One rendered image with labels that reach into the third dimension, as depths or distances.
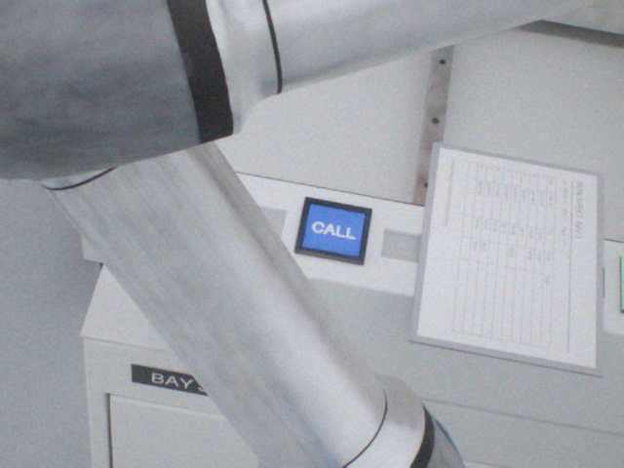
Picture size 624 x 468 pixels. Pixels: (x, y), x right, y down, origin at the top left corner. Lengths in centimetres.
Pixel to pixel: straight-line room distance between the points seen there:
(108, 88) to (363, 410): 33
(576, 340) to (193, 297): 41
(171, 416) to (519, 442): 32
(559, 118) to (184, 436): 51
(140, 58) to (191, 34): 2
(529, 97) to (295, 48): 90
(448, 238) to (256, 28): 57
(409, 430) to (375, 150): 55
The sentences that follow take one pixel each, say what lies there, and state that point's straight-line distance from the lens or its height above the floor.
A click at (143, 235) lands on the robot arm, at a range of 62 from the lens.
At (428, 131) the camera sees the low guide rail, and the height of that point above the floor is 85.
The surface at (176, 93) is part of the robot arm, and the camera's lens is 45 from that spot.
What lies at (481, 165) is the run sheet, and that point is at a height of 96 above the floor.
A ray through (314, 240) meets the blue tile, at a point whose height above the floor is 96.
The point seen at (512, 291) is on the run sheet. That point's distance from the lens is 98.
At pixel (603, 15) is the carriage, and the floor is 87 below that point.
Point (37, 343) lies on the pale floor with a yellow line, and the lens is 209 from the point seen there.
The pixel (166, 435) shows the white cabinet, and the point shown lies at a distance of 120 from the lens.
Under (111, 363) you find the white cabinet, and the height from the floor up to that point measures 78.
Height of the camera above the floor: 172
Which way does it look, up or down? 50 degrees down
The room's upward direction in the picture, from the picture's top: 9 degrees clockwise
